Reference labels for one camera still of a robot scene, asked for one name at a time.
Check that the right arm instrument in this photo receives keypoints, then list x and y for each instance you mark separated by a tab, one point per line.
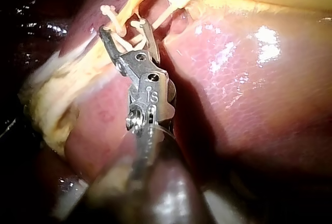
153	91

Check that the right arm instrument jaw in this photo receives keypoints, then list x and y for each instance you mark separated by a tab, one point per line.
109	44
152	45

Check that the white clip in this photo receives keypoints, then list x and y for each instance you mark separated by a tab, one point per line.
116	23
136	38

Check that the thin tube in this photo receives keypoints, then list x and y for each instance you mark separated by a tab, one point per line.
131	5
166	15

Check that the pale fatty tissue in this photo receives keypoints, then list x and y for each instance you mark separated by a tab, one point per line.
114	177
52	91

